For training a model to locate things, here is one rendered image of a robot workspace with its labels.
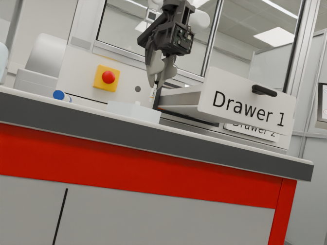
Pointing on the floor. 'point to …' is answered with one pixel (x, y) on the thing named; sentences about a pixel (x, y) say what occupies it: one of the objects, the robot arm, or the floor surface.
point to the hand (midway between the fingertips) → (153, 83)
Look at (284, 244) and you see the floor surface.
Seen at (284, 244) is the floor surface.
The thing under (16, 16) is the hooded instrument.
